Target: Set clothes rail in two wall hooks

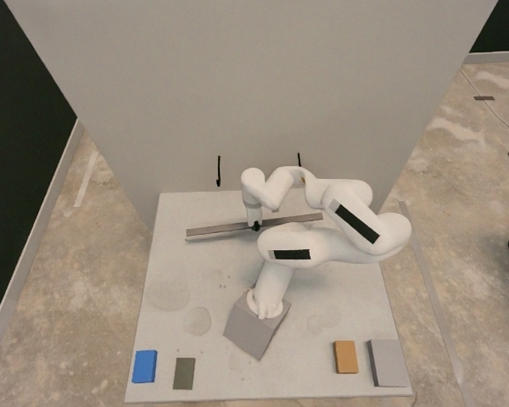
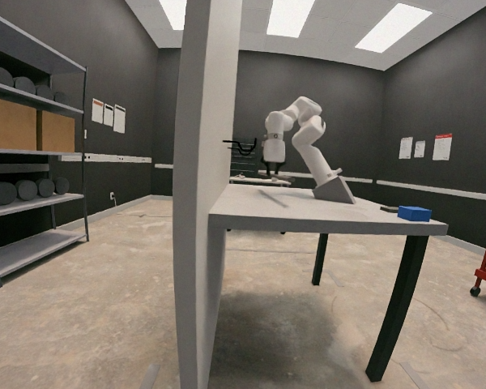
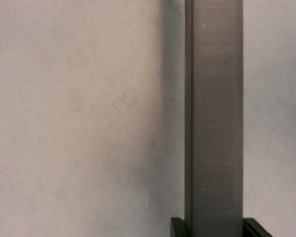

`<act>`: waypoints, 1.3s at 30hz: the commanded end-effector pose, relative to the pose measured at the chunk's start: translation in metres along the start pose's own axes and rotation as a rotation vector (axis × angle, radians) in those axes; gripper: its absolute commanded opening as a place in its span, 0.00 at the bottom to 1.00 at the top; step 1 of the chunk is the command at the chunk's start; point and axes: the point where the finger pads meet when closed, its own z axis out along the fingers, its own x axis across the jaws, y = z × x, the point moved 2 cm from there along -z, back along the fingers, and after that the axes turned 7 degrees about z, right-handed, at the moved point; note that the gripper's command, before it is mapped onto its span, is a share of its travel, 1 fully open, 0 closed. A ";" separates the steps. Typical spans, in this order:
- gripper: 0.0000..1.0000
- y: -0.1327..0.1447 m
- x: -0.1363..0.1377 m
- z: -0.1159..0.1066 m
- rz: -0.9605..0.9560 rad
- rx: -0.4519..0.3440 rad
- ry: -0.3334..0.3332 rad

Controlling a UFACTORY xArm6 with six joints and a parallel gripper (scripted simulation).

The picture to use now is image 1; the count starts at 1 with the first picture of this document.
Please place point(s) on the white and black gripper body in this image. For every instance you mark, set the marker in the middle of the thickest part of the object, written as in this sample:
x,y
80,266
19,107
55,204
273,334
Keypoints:
x,y
253,215

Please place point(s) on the small orange rectangular block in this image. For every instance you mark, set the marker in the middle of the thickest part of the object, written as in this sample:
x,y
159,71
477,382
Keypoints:
x,y
345,357

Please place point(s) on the grey bar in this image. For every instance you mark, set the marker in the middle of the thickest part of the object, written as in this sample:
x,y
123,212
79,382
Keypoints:
x,y
245,225

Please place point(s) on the blue rectangular block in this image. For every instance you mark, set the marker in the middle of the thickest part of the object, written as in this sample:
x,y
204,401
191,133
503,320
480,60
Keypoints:
x,y
144,366

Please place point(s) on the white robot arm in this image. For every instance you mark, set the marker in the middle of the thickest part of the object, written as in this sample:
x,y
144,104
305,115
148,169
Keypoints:
x,y
291,245

